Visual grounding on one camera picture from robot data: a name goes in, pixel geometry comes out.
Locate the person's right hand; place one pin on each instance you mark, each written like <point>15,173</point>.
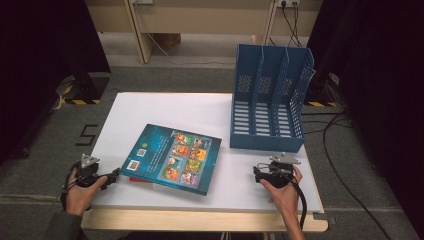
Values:
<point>283,198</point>

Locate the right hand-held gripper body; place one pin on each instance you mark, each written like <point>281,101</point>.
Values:
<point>281,171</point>

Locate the cardboard box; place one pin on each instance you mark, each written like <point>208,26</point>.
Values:
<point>168,40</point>

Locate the white wall socket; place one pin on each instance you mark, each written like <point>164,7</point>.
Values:
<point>288,2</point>

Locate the teal picture book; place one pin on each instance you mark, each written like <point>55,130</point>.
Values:
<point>166,156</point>

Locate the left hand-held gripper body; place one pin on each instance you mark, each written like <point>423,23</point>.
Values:
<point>87,170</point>

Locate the black stand base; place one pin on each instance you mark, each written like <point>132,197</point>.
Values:
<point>90,85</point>

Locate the black curtain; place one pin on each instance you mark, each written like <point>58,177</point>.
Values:
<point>383,83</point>
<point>40,66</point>

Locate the person's left hand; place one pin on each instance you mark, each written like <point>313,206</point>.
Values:
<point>80,196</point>

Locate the blue plastic file rack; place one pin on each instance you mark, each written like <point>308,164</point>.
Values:
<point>266,140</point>

